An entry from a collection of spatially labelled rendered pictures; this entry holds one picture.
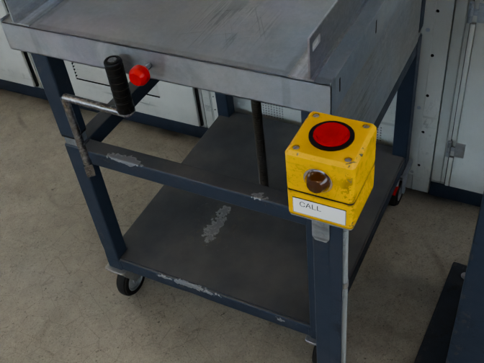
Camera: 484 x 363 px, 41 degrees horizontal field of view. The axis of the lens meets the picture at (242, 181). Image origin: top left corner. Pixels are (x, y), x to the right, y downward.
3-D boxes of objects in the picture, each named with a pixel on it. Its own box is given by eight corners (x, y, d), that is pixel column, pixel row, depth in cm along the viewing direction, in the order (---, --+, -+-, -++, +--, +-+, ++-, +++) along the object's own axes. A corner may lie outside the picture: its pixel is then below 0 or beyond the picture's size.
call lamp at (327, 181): (328, 203, 69) (328, 180, 67) (299, 195, 71) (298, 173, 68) (333, 194, 70) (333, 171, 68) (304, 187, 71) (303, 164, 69)
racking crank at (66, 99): (81, 177, 129) (34, 47, 108) (91, 167, 131) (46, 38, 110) (150, 199, 122) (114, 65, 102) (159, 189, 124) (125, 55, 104)
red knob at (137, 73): (145, 90, 101) (141, 73, 99) (128, 86, 103) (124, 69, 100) (160, 75, 104) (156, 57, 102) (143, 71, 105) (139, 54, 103)
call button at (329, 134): (342, 158, 69) (342, 147, 68) (307, 150, 70) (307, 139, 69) (354, 136, 71) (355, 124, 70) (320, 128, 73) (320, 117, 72)
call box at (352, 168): (351, 233, 73) (353, 166, 66) (287, 215, 76) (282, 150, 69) (374, 187, 78) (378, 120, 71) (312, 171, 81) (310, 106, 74)
